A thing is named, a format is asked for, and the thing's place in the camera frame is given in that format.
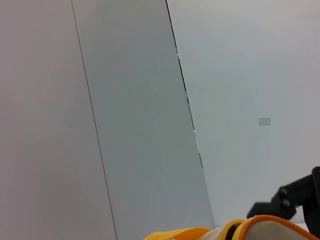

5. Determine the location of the beige food bag yellow trim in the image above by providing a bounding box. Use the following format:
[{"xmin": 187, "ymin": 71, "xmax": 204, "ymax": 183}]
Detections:
[{"xmin": 143, "ymin": 214, "xmax": 320, "ymax": 240}]

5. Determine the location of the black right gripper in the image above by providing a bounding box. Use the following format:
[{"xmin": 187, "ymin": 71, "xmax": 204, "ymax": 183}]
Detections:
[{"xmin": 246, "ymin": 165, "xmax": 320, "ymax": 235}]

